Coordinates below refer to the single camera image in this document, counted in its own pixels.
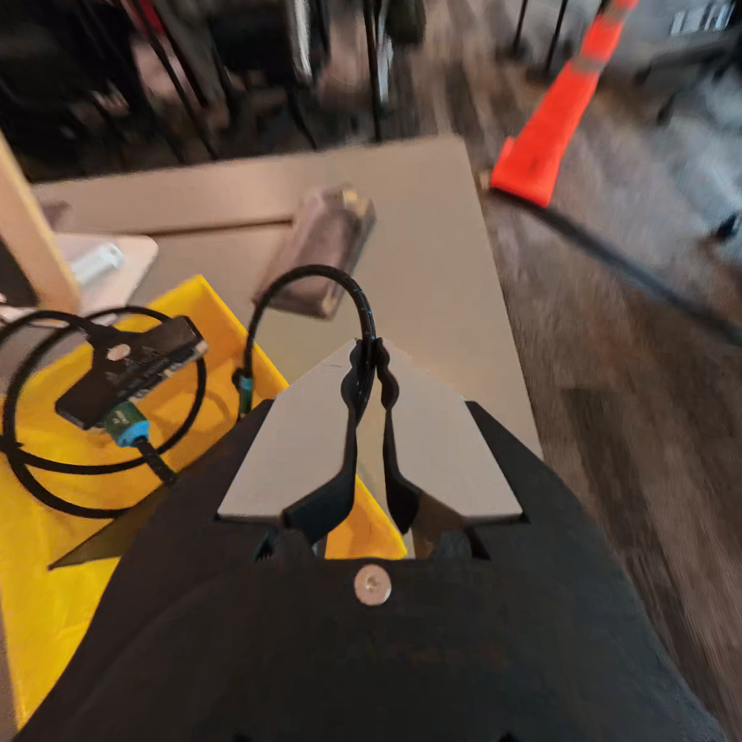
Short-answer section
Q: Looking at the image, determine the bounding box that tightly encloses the black braided hdmi cable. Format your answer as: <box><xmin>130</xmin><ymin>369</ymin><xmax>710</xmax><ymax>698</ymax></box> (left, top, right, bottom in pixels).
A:
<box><xmin>104</xmin><ymin>265</ymin><xmax>379</xmax><ymax>485</ymax></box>

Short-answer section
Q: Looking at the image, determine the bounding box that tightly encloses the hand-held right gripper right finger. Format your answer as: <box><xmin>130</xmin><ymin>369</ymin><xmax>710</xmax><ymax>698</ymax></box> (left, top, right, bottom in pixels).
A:
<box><xmin>376</xmin><ymin>339</ymin><xmax>525</xmax><ymax>535</ymax></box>

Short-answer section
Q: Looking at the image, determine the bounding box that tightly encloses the black monitor with tan frame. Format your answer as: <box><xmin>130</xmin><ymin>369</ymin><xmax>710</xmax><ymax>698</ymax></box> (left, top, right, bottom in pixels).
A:
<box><xmin>0</xmin><ymin>130</ymin><xmax>82</xmax><ymax>317</ymax></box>

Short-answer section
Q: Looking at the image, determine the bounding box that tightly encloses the white monitor stand base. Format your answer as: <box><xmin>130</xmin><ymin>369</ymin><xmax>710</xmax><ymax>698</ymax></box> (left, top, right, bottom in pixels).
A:
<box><xmin>55</xmin><ymin>232</ymin><xmax>159</xmax><ymax>317</ymax></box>

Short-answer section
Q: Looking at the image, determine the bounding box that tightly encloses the black office chair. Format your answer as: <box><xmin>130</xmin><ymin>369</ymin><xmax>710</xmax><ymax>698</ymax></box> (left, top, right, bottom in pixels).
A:
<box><xmin>0</xmin><ymin>0</ymin><xmax>331</xmax><ymax>169</ymax></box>

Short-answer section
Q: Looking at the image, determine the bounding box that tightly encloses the orange traffic cone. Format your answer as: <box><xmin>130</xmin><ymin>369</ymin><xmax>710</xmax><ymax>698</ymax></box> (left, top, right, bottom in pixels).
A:
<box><xmin>490</xmin><ymin>0</ymin><xmax>640</xmax><ymax>209</ymax></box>

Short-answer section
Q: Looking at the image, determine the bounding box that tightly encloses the black cable with grey plug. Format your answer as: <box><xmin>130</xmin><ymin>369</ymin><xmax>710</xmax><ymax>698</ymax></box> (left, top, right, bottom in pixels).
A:
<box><xmin>0</xmin><ymin>306</ymin><xmax>208</xmax><ymax>519</ymax></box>

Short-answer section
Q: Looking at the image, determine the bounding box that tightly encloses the black hdmi switch box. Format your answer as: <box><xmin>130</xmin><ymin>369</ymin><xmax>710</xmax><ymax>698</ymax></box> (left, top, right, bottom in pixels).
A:
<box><xmin>55</xmin><ymin>316</ymin><xmax>209</xmax><ymax>431</ymax></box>

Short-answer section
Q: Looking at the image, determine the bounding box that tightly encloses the yellow plastic bin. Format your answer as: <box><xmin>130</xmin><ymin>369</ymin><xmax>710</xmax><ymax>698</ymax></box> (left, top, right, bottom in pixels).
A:
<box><xmin>0</xmin><ymin>274</ymin><xmax>408</xmax><ymax>731</ymax></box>

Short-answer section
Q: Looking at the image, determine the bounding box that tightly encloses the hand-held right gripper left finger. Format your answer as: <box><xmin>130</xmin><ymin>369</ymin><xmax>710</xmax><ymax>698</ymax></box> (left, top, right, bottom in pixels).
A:
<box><xmin>217</xmin><ymin>339</ymin><xmax>365</xmax><ymax>544</ymax></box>

